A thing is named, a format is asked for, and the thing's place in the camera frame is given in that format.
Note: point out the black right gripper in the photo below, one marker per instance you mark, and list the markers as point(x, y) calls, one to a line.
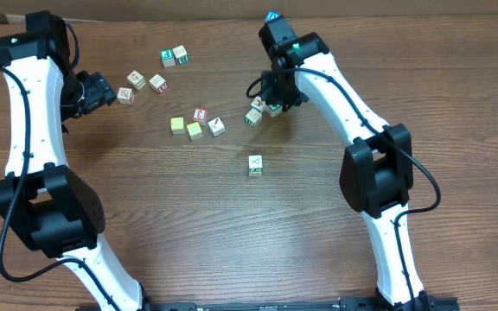
point(271, 96)

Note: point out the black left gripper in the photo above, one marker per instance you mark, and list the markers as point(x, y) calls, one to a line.
point(98, 92)

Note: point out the green number four block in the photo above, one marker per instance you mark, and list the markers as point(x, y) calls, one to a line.
point(273, 110)

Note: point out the white animal picture block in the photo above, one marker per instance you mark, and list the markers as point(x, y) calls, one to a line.
point(258, 104)

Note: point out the white green grid block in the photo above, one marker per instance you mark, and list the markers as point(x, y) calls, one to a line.
point(253, 118)

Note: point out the white green wooden block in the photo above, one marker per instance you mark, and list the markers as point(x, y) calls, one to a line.
point(255, 165)

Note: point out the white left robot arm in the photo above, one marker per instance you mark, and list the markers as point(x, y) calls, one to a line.
point(49, 207)

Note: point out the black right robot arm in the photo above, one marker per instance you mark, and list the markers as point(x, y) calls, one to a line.
point(376, 174)

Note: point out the tan red picture block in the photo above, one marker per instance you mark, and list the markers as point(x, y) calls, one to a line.
point(125, 96)

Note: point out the blue letter block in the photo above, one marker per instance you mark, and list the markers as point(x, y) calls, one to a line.
point(272, 15)

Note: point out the white pencil picture block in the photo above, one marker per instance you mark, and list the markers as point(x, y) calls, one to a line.
point(216, 126)

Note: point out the white red picture block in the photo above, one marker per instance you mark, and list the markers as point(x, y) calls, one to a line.
point(158, 83)

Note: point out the red number three block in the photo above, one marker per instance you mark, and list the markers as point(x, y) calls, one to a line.
point(200, 116)

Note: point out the green J wooden block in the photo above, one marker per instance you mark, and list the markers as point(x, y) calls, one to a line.
point(167, 58)

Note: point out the yellow block right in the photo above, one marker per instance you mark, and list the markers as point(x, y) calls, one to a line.
point(194, 130)

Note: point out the yellow block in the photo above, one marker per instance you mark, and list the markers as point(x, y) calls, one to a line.
point(194, 130)
point(177, 125)

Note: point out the yellow block left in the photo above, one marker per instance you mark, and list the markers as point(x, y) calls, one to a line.
point(177, 125)

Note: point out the green R wooden block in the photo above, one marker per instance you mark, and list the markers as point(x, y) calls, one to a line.
point(180, 54)

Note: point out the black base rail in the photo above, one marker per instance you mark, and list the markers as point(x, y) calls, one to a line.
point(430, 303)

